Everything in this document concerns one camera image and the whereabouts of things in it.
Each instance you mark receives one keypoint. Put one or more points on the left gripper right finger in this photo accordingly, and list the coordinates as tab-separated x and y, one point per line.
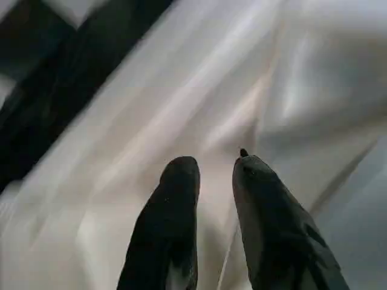
278	241

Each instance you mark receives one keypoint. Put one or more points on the white plastic table top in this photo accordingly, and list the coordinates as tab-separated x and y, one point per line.
211	90

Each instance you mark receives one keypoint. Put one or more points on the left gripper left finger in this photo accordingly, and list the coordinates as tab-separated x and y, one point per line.
166	235

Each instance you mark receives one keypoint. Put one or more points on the black plastic mat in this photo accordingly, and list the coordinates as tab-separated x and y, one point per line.
60	72

